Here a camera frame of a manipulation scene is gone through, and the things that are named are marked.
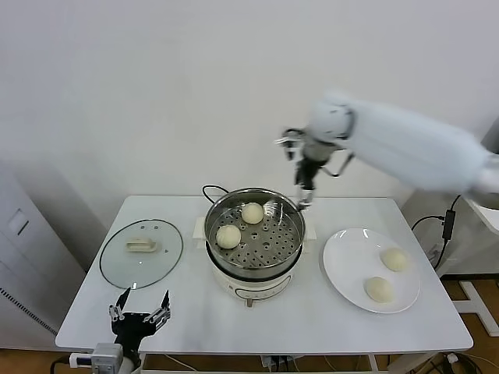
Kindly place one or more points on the white side desk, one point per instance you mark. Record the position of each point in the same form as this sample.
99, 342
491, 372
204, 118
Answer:
487, 220

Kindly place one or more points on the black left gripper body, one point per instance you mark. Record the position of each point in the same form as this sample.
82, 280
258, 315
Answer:
134, 323

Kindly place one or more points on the white wall socket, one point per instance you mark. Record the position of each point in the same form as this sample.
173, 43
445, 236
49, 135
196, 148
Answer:
433, 250

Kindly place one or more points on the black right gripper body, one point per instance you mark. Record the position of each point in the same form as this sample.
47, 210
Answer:
308, 169

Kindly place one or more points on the white steamed baozi bun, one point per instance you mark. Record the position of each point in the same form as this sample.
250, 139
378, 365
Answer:
228, 237
379, 290
394, 260
252, 213

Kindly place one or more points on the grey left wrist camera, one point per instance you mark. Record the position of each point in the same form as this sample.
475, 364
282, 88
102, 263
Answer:
105, 356

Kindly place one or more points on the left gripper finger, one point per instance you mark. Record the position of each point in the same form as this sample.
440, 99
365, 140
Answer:
122, 299
166, 304

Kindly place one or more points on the white floor base frame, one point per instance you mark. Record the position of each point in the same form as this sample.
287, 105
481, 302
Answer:
483, 308

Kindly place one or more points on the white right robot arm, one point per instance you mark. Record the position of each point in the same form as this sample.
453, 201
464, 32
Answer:
409, 148

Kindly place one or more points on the white round plate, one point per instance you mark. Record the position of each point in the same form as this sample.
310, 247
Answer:
351, 265

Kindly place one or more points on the cream electric cooker base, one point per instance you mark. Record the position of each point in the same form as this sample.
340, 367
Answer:
253, 290

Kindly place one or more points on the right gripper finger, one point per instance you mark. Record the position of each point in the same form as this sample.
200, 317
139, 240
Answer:
291, 152
305, 195

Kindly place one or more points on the stainless steel steamer basket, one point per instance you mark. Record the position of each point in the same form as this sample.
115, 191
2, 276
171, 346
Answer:
253, 235

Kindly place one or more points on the white floor cabinet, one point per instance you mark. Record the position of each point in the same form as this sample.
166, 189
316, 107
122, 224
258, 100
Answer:
23, 253

